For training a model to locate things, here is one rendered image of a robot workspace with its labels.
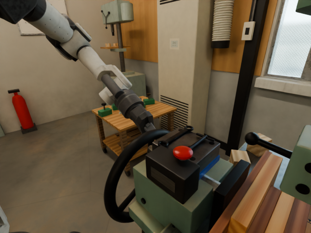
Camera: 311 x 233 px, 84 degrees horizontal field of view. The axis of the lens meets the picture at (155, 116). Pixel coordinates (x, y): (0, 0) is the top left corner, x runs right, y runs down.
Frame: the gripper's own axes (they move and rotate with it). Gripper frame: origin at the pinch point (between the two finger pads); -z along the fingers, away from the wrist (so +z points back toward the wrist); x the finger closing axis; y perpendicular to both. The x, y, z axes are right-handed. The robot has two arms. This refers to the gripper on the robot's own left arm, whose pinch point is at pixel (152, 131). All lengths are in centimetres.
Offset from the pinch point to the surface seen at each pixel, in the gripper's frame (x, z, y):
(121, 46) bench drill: -111, 157, 61
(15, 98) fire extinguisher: -130, 194, -88
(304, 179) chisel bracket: 34.3, -26.1, 3.6
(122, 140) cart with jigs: -81, 36, -10
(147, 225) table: 18.8, -19.5, -15.2
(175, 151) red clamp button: 29.7, -14.0, -4.5
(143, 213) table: 17.3, -17.6, -14.8
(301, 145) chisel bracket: 36.4, -23.1, 5.0
